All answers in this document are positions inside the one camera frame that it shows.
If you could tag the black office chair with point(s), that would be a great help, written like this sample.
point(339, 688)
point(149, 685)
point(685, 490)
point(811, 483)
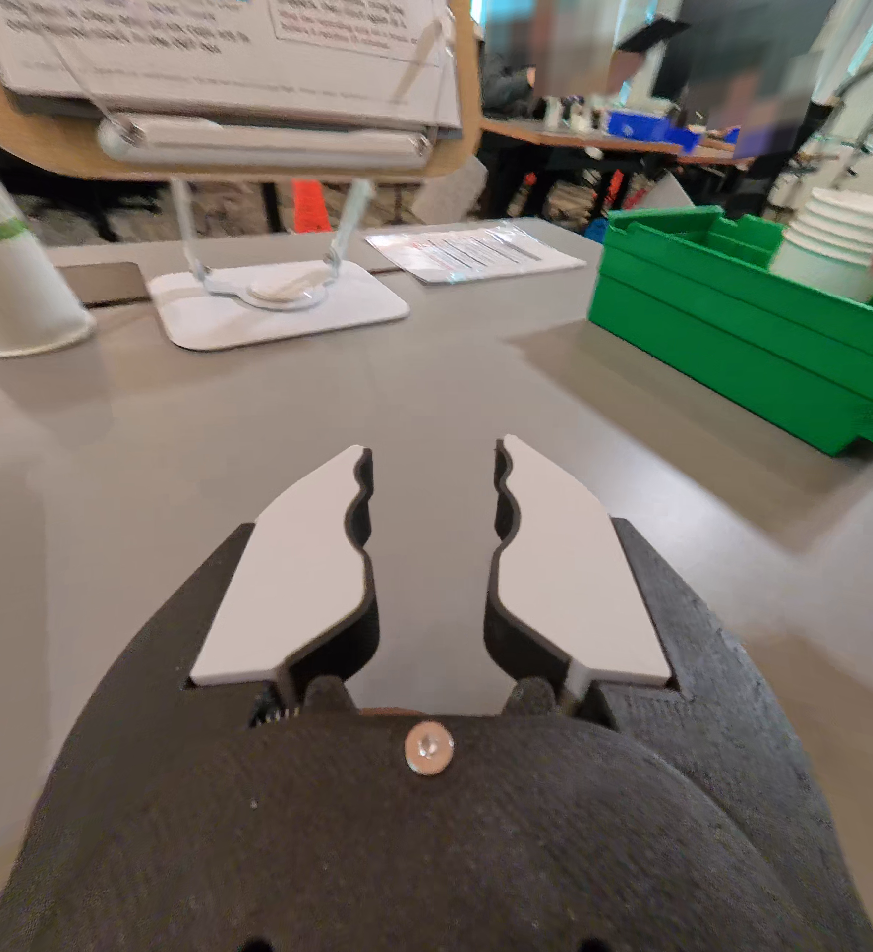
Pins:
point(760, 186)

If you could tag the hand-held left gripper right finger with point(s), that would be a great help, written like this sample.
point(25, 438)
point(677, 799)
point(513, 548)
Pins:
point(577, 587)

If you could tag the green plastic bin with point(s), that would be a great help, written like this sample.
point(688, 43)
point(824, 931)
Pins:
point(704, 320)

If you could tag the blue plastic bin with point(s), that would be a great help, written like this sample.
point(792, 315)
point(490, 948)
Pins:
point(637, 126)
point(730, 136)
point(681, 140)

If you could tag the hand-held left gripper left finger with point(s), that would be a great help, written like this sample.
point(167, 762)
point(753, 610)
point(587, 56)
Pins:
point(295, 580)

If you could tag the white leaning panel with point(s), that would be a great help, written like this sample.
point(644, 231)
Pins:
point(451, 193)
point(667, 195)

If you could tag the laminated paper sheet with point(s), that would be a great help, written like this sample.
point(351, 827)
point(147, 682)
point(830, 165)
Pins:
point(473, 253)

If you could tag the wooden document stand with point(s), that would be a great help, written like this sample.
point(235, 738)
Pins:
point(258, 149)
point(652, 33)

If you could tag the printed instruction sheet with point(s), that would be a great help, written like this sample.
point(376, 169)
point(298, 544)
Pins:
point(220, 67)

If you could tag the wooden top desk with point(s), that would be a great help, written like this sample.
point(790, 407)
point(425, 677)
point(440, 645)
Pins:
point(592, 145)

